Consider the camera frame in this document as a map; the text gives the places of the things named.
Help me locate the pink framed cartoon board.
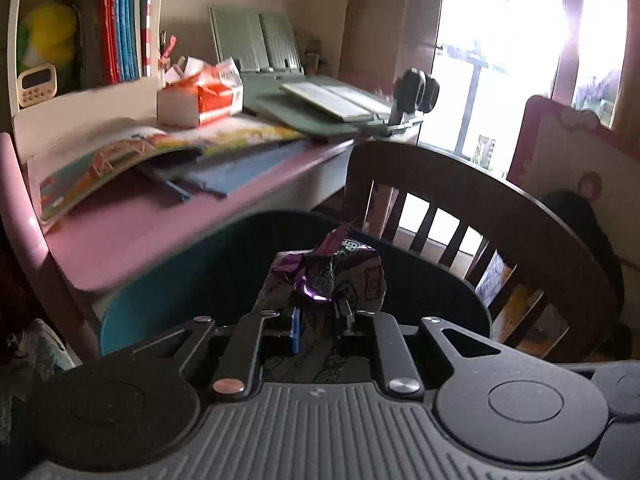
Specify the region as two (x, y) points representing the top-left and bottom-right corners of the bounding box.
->
(506, 95), (640, 241)

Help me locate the colourful picture book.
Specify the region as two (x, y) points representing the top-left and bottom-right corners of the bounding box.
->
(39, 127), (307, 223)

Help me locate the teal zigzag quilt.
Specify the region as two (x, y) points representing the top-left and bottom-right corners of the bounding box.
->
(0, 317), (81, 411)

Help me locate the window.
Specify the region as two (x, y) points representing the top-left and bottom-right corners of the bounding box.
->
(420, 0), (640, 261)

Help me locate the dark green deer-print bin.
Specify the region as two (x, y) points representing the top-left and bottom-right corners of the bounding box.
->
(100, 210), (493, 361)

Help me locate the dark wooden chair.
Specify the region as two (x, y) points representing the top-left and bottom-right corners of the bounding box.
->
(342, 141), (626, 361)

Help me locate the white digital timer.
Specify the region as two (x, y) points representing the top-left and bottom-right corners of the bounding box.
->
(18, 63), (57, 108)

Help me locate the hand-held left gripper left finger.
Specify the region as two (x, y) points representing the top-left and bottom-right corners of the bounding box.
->
(132, 307), (303, 396)

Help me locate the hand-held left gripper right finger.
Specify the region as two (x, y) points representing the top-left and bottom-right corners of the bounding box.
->
(335, 300), (521, 396)

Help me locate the orange printed bedsheet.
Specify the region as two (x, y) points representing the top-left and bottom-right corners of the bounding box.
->
(475, 252), (571, 353)

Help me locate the purple snack wrapper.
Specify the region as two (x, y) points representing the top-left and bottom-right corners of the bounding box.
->
(255, 225), (388, 386)

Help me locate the white desk drawer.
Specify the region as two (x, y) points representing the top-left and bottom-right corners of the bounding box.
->
(310, 155), (362, 207)

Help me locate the green book stand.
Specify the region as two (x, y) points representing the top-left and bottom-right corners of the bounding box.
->
(209, 5), (305, 75)

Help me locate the pink desk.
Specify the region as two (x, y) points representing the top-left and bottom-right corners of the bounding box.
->
(0, 110), (421, 361)

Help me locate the row of upright books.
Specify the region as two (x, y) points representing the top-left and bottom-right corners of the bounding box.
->
(60, 0), (153, 86)

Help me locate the white desk hutch shelf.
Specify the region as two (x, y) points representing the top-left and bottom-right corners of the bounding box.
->
(7, 0), (351, 126)

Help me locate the blue folder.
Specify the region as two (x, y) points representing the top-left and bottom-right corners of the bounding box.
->
(145, 140), (311, 203)

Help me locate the yellow plush toy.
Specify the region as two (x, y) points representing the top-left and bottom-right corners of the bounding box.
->
(17, 2), (78, 73)

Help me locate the green tilting desk board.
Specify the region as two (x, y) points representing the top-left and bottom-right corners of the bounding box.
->
(244, 72), (423, 142)

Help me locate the orange white tissue box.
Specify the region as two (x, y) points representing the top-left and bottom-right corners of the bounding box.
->
(156, 56), (245, 128)

